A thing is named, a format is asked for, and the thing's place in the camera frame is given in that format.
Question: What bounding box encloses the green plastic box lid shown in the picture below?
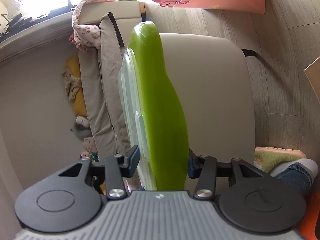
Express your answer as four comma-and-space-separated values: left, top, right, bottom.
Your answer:
118, 21, 189, 191

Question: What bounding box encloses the grey plush toy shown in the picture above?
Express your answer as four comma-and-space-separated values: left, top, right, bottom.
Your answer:
71, 115, 92, 140

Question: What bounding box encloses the green fuzzy slipper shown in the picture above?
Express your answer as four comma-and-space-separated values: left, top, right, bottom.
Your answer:
254, 147, 306, 173

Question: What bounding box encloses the beige covered sofa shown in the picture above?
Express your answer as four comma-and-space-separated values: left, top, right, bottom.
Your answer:
78, 1, 142, 161

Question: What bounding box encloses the pink floral cloth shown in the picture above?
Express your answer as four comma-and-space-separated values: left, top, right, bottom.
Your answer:
69, 0, 114, 52

